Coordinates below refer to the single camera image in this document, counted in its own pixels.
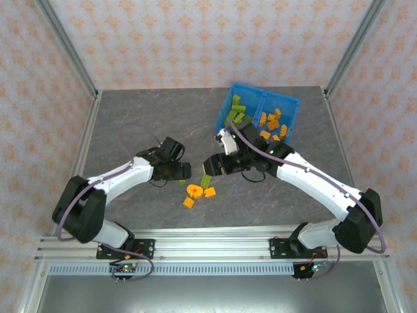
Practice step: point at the long orange lego brick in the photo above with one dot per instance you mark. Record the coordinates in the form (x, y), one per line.
(273, 124)

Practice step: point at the small square orange lego brick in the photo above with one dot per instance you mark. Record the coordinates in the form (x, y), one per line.
(271, 117)

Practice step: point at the orange arched lego brick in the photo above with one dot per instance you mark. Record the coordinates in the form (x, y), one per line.
(283, 129)

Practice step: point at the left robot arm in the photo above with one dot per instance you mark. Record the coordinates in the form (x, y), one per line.
(84, 208)

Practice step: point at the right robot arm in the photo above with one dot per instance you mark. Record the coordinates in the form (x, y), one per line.
(319, 189)

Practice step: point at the round orange lego piece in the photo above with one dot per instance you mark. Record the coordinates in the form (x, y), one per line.
(194, 191)

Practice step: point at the small circuit board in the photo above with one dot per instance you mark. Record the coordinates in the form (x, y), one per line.
(316, 268)
(125, 269)

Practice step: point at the grey metal shelf panel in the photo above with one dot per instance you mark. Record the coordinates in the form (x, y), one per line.
(211, 293)

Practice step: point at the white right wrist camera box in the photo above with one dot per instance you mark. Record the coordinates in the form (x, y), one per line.
(229, 145)

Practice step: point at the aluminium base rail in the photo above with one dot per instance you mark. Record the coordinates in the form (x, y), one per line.
(211, 244)

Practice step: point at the aluminium table side rail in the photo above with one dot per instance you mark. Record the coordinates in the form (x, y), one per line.
(88, 137)
(339, 137)

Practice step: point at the aluminium frame post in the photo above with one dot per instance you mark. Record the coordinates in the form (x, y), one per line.
(65, 42)
(355, 45)

